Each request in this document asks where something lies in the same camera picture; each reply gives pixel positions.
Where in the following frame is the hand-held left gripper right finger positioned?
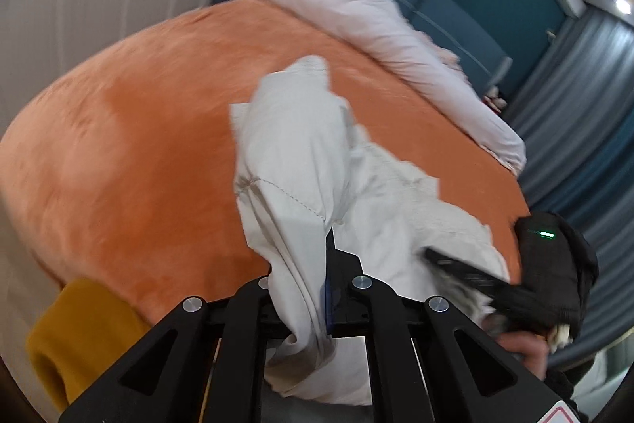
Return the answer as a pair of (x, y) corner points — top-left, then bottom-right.
(324, 225), (585, 423)

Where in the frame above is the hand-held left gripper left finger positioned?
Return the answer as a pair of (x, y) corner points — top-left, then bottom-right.
(59, 276), (291, 423)

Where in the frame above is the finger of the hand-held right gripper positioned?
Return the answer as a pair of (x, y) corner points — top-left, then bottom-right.
(425, 247), (524, 301)

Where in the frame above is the white zip-up jacket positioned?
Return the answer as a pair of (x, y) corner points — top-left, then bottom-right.
(229, 55), (511, 406)

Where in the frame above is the person's right hand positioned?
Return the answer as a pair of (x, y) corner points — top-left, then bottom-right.
(495, 330), (552, 381)

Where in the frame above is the grey curtain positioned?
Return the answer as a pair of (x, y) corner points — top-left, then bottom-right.
(505, 7), (634, 354)

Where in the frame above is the yellow garment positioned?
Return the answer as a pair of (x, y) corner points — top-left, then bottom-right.
(26, 278), (154, 411)

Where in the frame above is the orange bed blanket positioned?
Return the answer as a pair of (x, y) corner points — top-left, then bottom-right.
(0, 0), (531, 320)

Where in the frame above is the pale pink duvet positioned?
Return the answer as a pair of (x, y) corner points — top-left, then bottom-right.
(241, 0), (527, 171)

